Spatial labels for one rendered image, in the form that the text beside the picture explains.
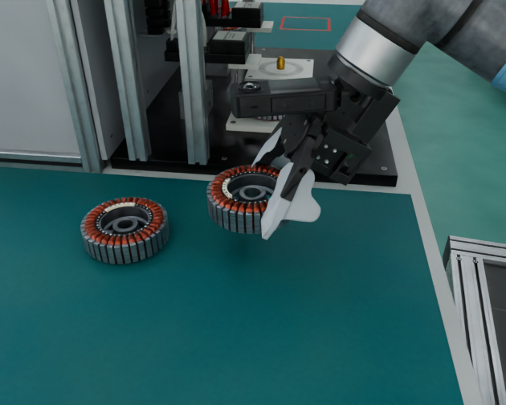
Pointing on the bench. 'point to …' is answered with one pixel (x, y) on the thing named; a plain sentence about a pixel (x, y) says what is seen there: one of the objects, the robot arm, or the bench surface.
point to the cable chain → (157, 18)
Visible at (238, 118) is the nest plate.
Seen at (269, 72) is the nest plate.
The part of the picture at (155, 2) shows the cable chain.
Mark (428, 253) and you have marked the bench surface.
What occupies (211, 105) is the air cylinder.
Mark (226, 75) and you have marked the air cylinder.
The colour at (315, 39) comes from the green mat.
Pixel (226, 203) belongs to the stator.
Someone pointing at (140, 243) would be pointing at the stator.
